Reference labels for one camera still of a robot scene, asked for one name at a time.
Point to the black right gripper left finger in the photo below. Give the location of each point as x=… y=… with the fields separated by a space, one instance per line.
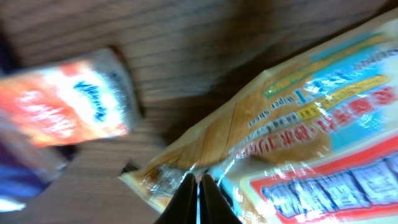
x=182 y=208

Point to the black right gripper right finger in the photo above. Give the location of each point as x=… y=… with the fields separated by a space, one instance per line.
x=214 y=209

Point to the yellow snack bag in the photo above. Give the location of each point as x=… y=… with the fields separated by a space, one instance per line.
x=311 y=140

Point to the small orange snack packet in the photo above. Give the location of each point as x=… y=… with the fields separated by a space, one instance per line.
x=81 y=99

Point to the purple red pad package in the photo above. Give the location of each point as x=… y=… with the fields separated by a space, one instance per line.
x=26 y=171

